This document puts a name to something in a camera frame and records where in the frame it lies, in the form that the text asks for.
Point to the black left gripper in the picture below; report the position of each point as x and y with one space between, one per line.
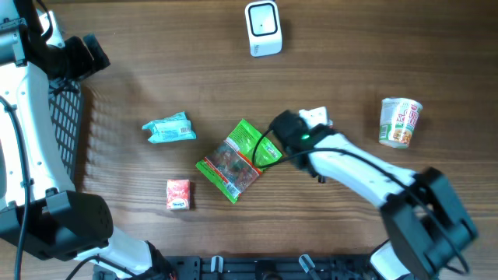
86 64

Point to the red small box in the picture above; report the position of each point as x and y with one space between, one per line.
178 195

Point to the green gummy candy bag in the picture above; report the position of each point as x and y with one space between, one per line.
238 161

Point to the instant noodle cup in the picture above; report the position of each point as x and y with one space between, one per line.
398 120

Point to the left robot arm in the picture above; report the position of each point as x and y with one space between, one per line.
42 213

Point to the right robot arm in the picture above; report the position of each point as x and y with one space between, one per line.
426 223

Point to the white barcode scanner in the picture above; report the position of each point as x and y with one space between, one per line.
263 28

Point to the grey plastic basket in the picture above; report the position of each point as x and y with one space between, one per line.
66 115

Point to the teal tissue pack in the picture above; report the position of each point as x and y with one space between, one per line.
170 129

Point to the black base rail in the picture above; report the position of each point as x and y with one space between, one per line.
335 267

